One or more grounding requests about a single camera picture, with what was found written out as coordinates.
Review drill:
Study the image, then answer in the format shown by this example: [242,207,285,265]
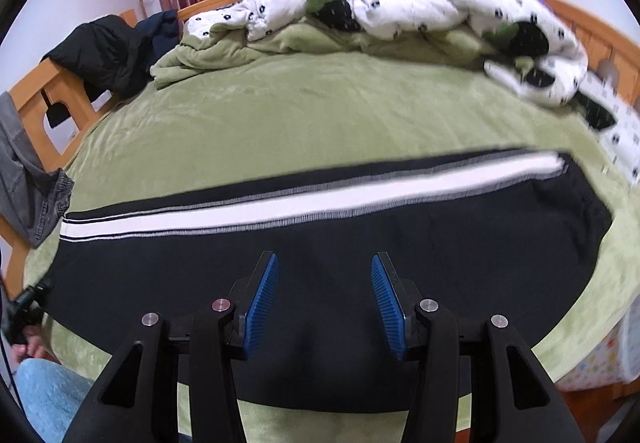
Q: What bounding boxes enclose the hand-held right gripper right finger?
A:
[370,251,573,443]

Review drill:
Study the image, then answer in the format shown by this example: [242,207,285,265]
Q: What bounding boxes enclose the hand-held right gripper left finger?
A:
[62,250,281,443]

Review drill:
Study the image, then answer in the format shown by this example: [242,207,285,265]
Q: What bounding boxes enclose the black pants with white stripe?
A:
[37,149,615,414]

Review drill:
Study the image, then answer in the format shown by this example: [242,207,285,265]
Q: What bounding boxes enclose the person's left hand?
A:
[15,327,52,365]

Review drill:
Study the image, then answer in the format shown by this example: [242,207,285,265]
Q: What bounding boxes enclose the light blue fuzzy cloth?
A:
[15,359,96,443]

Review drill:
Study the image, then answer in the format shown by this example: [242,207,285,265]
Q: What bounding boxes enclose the grey jeans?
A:
[0,90,76,248]

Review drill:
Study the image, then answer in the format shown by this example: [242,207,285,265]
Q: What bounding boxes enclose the star-print white bin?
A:
[557,318,631,391]

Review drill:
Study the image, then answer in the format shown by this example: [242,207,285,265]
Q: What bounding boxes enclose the crumpled green fleece blanket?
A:
[150,16,491,91]

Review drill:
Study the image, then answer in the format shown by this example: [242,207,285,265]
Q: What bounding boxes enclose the black jacket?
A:
[41,14,156,101]

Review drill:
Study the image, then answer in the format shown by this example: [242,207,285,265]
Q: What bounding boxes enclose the navy garment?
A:
[135,10,181,69]

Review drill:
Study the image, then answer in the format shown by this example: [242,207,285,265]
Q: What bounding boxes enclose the white flower-print pillow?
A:
[575,73,640,184]

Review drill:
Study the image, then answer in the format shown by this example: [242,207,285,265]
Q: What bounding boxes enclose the white flower-print quilt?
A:
[182,0,590,109]

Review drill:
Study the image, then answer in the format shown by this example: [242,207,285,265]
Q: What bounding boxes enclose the wooden bed frame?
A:
[0,0,640,314]

